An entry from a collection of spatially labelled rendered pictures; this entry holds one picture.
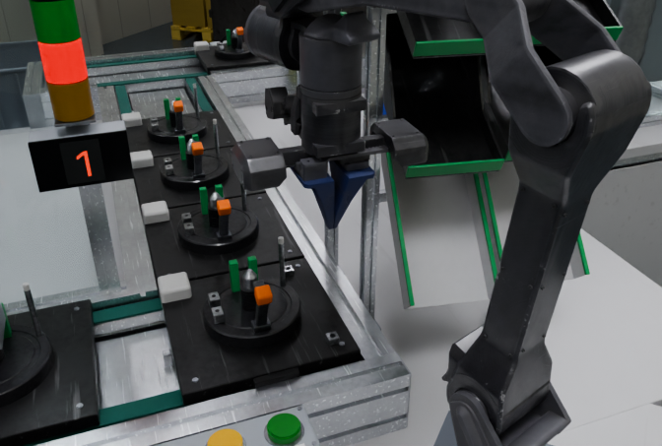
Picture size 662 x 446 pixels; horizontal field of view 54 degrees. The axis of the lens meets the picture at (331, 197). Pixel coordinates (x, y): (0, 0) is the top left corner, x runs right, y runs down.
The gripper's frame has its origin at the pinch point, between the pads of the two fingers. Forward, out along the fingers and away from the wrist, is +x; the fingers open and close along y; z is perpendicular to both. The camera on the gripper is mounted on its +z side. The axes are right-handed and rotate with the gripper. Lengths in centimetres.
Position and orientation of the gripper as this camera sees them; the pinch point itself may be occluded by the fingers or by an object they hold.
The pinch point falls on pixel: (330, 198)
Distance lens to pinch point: 65.6
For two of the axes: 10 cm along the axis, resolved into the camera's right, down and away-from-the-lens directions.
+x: 0.0, 8.8, 4.8
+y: -9.4, 1.6, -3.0
